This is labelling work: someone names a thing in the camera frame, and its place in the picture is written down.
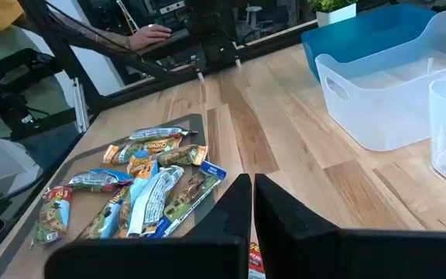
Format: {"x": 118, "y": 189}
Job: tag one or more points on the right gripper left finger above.
{"x": 169, "y": 259}

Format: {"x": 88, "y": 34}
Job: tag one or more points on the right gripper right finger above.
{"x": 362, "y": 255}

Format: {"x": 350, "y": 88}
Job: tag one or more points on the blue white granola bar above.
{"x": 153, "y": 201}

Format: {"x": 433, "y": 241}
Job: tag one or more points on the green granola bar blue end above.
{"x": 192, "y": 191}

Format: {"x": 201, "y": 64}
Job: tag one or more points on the blue Chewy granola bar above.
{"x": 107, "y": 219}

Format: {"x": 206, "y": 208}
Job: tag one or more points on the red green granola bar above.
{"x": 256, "y": 261}
{"x": 52, "y": 217}

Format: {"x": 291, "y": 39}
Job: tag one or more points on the orange blue granola bar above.
{"x": 142, "y": 167}

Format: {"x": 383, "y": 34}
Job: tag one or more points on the green orange granola bar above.
{"x": 178, "y": 155}
{"x": 161, "y": 146}

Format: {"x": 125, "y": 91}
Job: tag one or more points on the blue silver granola bar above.
{"x": 99, "y": 180}
{"x": 157, "y": 133}

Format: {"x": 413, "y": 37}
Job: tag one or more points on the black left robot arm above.
{"x": 211, "y": 35}

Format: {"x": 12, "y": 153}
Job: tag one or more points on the grey-bordered silicone baking mat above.
{"x": 83, "y": 205}

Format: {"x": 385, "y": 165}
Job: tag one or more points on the blue plastic storage bin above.
{"x": 343, "y": 38}

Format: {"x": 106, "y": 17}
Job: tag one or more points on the person's hand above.
{"x": 149, "y": 35}

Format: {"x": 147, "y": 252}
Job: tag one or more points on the leafy plant in white pot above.
{"x": 333, "y": 15}

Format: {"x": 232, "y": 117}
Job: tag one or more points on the white stool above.
{"x": 253, "y": 15}

